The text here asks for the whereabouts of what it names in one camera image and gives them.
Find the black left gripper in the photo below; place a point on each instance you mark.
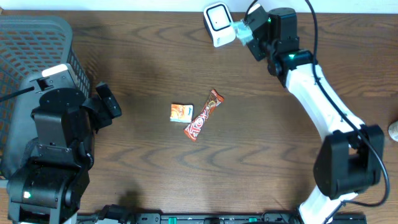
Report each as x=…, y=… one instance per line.
x=100, y=117

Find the teal snack packet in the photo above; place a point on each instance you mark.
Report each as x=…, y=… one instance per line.
x=242, y=31

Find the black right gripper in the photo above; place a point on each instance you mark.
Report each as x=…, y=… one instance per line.
x=255, y=48

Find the white barcode scanner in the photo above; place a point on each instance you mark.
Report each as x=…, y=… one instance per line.
x=218, y=23

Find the green lid jar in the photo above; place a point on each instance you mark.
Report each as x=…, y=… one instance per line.
x=393, y=131

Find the orange tissue packet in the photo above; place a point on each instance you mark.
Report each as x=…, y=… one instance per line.
x=181, y=113

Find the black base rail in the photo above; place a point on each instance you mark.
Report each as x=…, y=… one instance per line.
x=120, y=215

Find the grey plastic mesh basket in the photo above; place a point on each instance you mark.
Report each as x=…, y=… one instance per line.
x=29, y=45

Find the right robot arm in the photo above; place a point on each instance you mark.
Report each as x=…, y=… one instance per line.
x=350, y=159

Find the red Top chocolate bar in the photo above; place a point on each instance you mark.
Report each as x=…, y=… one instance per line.
x=194, y=128

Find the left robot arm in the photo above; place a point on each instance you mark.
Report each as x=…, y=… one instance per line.
x=54, y=138

